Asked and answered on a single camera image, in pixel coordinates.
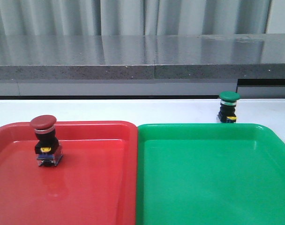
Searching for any green mushroom push button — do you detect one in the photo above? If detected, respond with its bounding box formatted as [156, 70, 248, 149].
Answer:
[217, 91, 240, 123]

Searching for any red mushroom push button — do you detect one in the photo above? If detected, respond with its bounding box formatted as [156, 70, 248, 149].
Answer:
[30, 115, 63, 166]

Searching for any red plastic tray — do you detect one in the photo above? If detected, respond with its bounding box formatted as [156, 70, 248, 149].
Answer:
[0, 121, 137, 225]

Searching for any grey stone counter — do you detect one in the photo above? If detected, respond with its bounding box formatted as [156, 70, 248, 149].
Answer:
[0, 34, 285, 99]

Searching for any green plastic tray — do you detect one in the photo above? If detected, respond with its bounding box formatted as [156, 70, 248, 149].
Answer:
[136, 123, 285, 225]

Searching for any white curtain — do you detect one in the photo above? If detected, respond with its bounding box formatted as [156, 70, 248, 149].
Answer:
[0, 0, 271, 36]

